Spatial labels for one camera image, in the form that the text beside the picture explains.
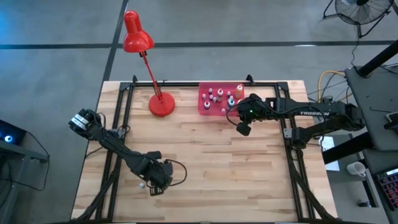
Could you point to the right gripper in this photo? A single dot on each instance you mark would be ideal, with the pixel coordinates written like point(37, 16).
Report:
point(255, 109)

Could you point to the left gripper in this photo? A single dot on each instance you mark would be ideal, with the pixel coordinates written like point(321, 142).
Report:
point(155, 171)

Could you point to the large yellow-capped dye bottle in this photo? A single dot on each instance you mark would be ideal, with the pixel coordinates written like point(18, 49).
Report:
point(239, 101)
point(238, 91)

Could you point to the small purple dye bottle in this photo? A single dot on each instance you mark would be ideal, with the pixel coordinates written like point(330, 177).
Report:
point(142, 185)

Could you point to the large green dye bottle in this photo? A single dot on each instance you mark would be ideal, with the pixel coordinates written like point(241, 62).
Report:
point(230, 102)

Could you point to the small brown dye bottle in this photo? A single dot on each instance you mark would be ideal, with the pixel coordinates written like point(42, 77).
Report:
point(211, 97)

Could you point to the large red dye bottle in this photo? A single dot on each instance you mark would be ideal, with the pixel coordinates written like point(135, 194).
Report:
point(206, 105)

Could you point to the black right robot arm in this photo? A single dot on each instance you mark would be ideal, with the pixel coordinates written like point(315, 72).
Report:
point(311, 109)

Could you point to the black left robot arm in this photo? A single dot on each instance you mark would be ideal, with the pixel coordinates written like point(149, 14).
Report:
point(115, 144)

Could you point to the pink plastic bin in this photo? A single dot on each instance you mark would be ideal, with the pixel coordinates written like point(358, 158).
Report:
point(217, 112)

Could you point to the red desk lamp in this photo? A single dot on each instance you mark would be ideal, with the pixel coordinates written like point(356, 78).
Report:
point(161, 104)

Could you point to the black power strip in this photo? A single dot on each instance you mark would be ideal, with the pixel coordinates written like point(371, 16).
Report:
point(327, 99)

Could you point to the white paper sheet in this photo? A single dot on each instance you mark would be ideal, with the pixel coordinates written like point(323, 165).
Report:
point(328, 144)

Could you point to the black desk leg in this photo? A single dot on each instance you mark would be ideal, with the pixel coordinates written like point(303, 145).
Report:
point(345, 147)

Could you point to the black side desk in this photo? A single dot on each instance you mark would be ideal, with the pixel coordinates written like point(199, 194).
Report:
point(370, 102)

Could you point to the white mug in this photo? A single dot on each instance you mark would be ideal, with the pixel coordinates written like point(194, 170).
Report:
point(356, 169)

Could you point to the black round pole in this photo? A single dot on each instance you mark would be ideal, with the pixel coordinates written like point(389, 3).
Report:
point(377, 59)

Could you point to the black phone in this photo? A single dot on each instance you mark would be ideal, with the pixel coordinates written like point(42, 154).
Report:
point(392, 119)

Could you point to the dark grey desk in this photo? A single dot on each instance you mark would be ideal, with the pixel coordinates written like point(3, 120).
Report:
point(371, 186)

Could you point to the black floor fan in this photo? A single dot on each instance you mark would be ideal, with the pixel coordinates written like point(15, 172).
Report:
point(362, 11)

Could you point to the black device with blue light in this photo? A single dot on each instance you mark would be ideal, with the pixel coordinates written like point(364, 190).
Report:
point(12, 137)

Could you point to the black keyboard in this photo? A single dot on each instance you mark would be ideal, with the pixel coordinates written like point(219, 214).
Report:
point(390, 186)

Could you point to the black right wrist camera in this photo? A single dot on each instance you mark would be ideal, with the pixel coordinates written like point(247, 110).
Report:
point(244, 129)

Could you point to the black aluminium rig frame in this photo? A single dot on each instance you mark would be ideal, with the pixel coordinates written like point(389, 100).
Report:
point(281, 93)

